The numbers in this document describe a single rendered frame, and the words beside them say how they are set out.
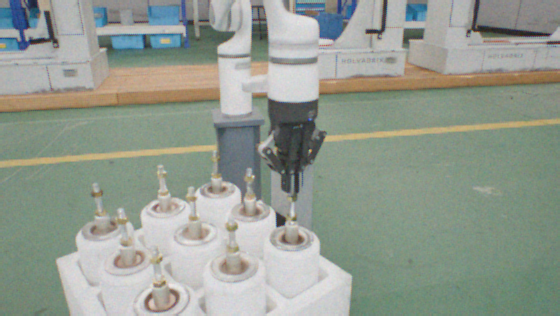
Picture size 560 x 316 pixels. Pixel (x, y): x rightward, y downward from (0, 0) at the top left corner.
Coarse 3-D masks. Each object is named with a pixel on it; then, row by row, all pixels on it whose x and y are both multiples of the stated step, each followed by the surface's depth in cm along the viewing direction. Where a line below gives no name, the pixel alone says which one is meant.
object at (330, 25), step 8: (312, 16) 486; (320, 16) 484; (328, 16) 486; (336, 16) 489; (320, 24) 488; (328, 24) 491; (336, 24) 495; (320, 32) 493; (328, 32) 495; (336, 32) 499
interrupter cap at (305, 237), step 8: (272, 232) 70; (280, 232) 70; (304, 232) 70; (272, 240) 68; (280, 240) 68; (304, 240) 68; (312, 240) 68; (280, 248) 66; (288, 248) 66; (296, 248) 66; (304, 248) 66
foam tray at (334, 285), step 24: (144, 240) 83; (72, 264) 74; (168, 264) 75; (72, 288) 68; (96, 288) 68; (312, 288) 68; (336, 288) 69; (72, 312) 76; (96, 312) 63; (288, 312) 63; (312, 312) 66; (336, 312) 71
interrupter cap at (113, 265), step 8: (136, 248) 66; (144, 248) 66; (112, 256) 64; (136, 256) 64; (144, 256) 64; (104, 264) 62; (112, 264) 62; (120, 264) 62; (128, 264) 62; (136, 264) 62; (144, 264) 62; (112, 272) 60; (120, 272) 60; (128, 272) 60; (136, 272) 60
